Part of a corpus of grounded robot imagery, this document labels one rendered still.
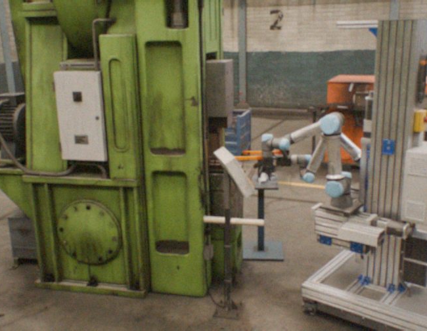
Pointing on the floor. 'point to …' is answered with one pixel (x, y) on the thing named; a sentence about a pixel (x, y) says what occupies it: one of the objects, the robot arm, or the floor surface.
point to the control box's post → (227, 242)
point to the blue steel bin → (239, 132)
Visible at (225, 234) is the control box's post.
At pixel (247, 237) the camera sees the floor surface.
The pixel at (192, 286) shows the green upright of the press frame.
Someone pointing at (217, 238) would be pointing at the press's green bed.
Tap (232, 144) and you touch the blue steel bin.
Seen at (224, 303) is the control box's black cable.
